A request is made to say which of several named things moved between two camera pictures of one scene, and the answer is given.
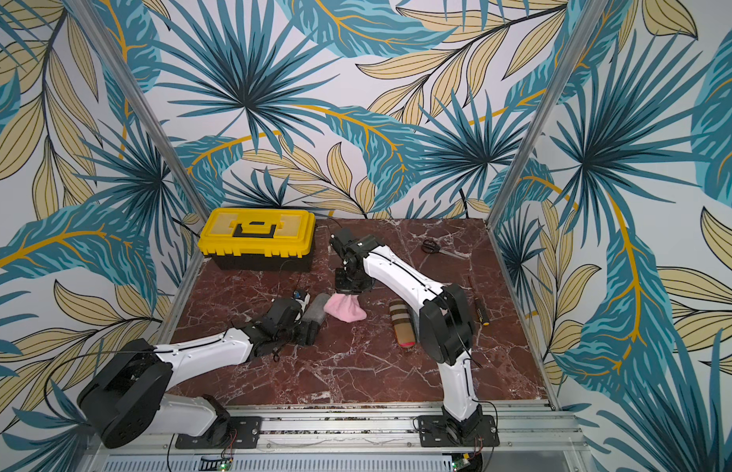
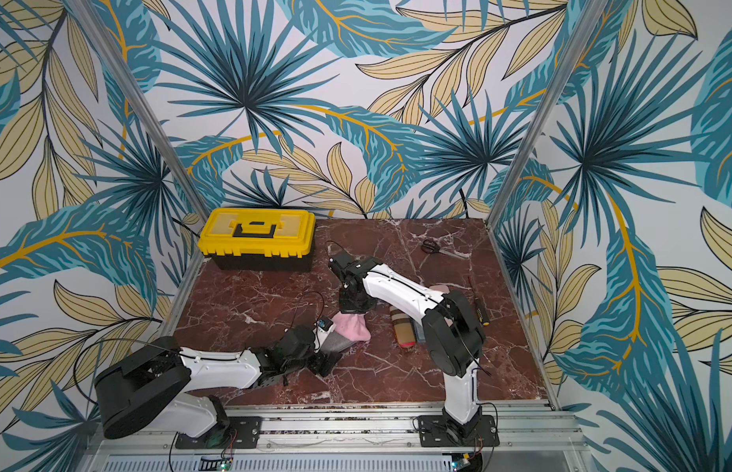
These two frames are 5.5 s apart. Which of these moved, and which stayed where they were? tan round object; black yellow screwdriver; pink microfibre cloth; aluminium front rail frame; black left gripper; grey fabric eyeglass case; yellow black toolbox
Moved: grey fabric eyeglass case; pink microfibre cloth; black left gripper
Stayed: yellow black toolbox; black yellow screwdriver; tan round object; aluminium front rail frame
